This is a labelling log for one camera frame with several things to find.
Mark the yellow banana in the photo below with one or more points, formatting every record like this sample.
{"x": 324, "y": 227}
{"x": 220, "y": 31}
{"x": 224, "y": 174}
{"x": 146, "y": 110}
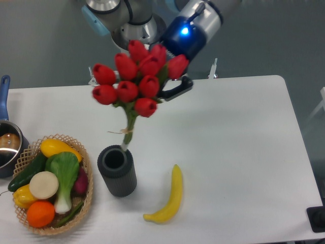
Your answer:
{"x": 171, "y": 208}

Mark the white frame at right edge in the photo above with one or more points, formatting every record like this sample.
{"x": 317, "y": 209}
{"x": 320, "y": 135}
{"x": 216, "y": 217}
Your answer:
{"x": 316, "y": 114}

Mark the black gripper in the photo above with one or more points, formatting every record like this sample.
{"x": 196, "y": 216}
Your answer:
{"x": 179, "y": 38}

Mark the red tulip bouquet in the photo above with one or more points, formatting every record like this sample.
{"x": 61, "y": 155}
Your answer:
{"x": 136, "y": 84}

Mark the green bok choy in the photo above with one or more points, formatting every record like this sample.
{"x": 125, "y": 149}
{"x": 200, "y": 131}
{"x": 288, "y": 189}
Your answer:
{"x": 65, "y": 166}

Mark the blue handled saucepan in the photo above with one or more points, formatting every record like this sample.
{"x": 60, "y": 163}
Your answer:
{"x": 13, "y": 142}

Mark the yellow squash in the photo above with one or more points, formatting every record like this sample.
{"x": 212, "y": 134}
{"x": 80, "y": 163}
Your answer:
{"x": 50, "y": 147}

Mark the green cucumber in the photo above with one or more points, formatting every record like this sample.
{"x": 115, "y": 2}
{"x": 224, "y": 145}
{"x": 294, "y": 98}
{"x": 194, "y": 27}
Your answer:
{"x": 37, "y": 165}

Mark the orange fruit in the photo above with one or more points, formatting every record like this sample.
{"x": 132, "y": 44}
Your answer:
{"x": 40, "y": 214}

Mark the green bean pod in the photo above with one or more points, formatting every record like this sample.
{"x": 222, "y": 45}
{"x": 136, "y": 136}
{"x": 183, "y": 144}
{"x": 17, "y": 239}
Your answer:
{"x": 70, "y": 216}

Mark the black device at table edge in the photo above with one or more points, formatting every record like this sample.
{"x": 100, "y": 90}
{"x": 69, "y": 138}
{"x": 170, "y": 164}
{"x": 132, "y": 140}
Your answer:
{"x": 316, "y": 218}

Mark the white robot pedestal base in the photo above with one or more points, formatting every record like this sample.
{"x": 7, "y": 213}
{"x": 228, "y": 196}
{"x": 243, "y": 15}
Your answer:
{"x": 207, "y": 74}

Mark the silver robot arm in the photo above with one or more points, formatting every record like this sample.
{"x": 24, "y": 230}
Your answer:
{"x": 136, "y": 20}

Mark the dark grey ribbed vase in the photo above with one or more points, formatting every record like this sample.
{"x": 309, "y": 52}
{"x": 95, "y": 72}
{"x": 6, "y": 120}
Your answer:
{"x": 117, "y": 169}

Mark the yellow bell pepper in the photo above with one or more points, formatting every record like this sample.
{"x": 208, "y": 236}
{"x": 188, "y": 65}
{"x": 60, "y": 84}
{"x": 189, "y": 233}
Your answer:
{"x": 23, "y": 198}

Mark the round beige bun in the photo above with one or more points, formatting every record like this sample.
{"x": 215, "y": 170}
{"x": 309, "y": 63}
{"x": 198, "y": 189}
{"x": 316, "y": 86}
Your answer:
{"x": 43, "y": 185}

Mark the purple red radish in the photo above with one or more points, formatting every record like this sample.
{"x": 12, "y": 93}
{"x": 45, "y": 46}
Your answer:
{"x": 81, "y": 184}

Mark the woven wicker basket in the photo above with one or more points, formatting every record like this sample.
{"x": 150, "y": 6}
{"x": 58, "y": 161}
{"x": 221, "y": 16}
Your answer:
{"x": 83, "y": 201}

